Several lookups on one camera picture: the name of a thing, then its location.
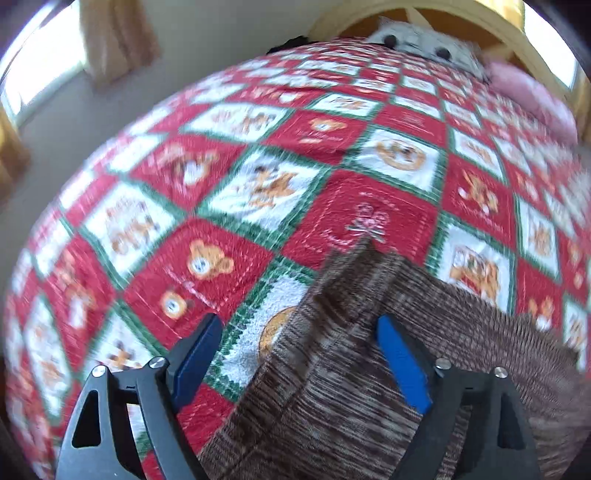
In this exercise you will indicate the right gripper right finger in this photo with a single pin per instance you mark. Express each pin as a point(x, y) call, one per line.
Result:
point(478, 414)

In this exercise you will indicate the brown knitted sweater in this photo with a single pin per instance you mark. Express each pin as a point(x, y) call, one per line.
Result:
point(324, 404)

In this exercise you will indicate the red patchwork bedspread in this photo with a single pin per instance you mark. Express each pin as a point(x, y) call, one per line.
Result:
point(227, 196)

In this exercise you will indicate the pink pillow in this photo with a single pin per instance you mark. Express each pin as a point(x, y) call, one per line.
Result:
point(535, 99)

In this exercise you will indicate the side window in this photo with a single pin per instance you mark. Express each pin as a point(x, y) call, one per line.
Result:
point(46, 54)

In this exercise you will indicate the side window curtain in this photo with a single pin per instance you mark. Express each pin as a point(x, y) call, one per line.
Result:
point(118, 39)

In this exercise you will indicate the cream wooden headboard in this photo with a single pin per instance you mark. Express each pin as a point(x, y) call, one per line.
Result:
point(469, 21)

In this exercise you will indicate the grey patterned pillow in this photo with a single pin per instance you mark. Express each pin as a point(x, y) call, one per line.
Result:
point(429, 44)

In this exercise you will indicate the dark object beside bed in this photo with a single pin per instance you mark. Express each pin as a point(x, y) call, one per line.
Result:
point(290, 44)

